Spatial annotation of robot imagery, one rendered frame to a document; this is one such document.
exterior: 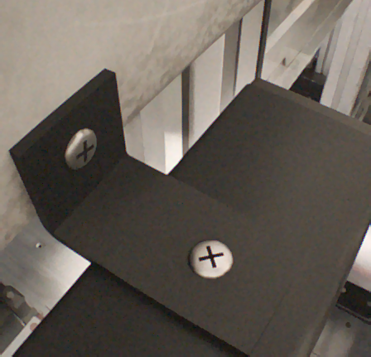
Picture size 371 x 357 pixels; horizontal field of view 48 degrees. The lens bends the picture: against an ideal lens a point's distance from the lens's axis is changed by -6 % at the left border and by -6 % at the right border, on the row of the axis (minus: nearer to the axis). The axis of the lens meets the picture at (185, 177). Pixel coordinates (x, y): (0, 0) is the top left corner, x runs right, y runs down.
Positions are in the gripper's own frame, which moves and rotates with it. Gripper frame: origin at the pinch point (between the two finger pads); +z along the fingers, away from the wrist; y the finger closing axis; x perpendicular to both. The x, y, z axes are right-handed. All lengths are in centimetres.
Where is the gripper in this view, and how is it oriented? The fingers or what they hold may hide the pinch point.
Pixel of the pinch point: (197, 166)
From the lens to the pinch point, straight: 54.5
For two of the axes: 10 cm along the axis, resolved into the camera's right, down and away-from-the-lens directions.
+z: -8.4, -4.0, 3.8
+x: -5.5, 6.5, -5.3
